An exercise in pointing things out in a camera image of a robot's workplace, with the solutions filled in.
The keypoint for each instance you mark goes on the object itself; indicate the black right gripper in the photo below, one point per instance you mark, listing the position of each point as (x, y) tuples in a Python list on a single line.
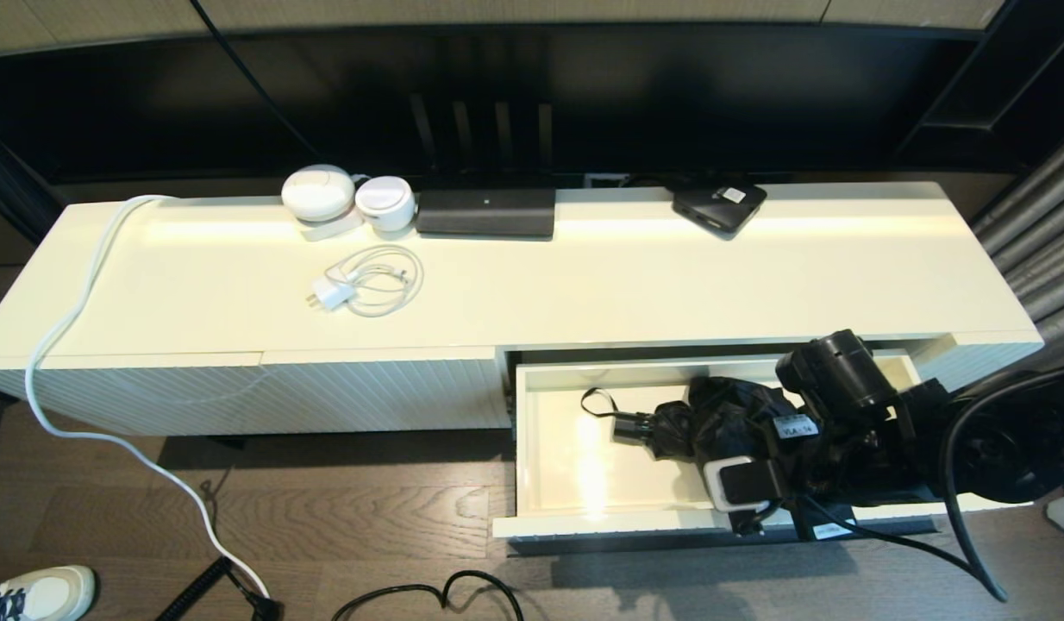
[(829, 470)]

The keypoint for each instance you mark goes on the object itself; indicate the black umbrella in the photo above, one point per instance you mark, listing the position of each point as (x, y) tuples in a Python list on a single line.
[(713, 423)]

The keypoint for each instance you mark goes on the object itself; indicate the white fluted drawer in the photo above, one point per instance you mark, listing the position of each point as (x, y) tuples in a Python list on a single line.
[(584, 457)]

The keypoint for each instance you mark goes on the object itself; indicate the white TV cabinet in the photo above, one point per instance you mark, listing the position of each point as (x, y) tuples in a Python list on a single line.
[(239, 293)]

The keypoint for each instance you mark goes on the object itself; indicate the black set-top box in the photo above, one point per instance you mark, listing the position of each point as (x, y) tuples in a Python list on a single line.
[(713, 207)]

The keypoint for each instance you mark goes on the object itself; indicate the grey pleated curtain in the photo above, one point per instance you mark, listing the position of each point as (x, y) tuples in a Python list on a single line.
[(1032, 224)]

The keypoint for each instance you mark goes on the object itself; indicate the black television screen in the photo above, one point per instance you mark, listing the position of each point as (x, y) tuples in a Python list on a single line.
[(670, 95)]

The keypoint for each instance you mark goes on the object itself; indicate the black shelf unit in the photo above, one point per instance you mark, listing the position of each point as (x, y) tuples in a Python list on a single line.
[(1015, 86)]

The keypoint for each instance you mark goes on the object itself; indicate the black router with antennas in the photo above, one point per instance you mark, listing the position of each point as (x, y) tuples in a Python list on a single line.
[(485, 214)]

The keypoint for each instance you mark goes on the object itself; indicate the small white round device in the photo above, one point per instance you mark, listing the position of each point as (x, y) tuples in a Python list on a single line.
[(385, 203)]

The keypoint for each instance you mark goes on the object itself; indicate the white USB charger adapter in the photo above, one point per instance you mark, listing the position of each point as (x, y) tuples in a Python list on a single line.
[(335, 291)]

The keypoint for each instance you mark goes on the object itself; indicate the large white round device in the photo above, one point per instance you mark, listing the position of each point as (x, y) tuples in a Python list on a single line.
[(318, 191)]

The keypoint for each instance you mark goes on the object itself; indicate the white sneaker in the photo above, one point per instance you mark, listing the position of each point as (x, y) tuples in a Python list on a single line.
[(49, 591)]

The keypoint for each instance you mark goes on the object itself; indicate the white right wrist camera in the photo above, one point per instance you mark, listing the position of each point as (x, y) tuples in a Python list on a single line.
[(717, 479)]

